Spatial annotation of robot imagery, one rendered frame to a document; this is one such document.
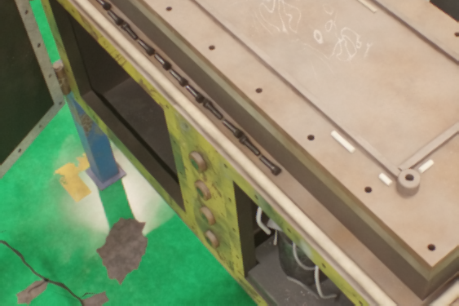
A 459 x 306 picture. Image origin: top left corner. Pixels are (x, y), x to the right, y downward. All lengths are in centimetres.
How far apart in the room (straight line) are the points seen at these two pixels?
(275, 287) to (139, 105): 79
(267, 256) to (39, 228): 128
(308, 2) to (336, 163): 42
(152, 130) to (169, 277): 68
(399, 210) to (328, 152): 18
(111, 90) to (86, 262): 73
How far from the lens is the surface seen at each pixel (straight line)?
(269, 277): 204
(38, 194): 322
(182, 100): 173
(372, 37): 169
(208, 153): 173
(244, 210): 182
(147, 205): 309
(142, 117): 248
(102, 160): 307
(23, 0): 225
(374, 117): 155
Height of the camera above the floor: 258
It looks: 53 degrees down
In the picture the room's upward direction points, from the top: 5 degrees counter-clockwise
